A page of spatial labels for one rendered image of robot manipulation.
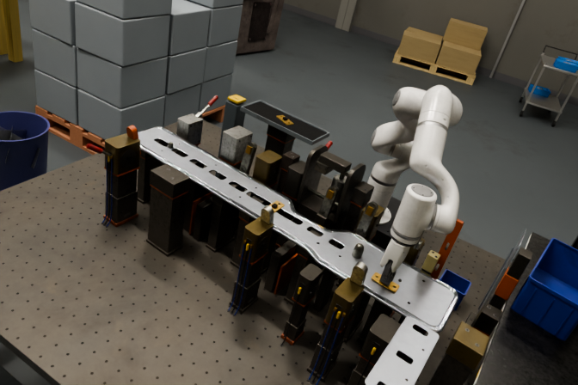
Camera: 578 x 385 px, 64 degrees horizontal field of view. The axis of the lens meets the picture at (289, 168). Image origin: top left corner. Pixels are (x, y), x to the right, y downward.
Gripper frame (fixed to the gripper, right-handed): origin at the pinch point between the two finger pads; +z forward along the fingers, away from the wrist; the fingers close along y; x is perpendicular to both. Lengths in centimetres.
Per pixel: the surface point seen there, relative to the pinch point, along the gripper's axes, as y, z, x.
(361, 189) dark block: -23.8, -8.9, -24.0
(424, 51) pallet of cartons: -640, 77, -193
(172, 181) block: 15, 0, -77
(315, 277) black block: 13.1, 3.9, -17.4
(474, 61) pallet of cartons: -660, 70, -118
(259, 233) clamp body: 15.7, -1.7, -38.3
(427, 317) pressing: 3.4, 3.1, 15.4
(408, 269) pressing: -12.1, 3.1, 3.0
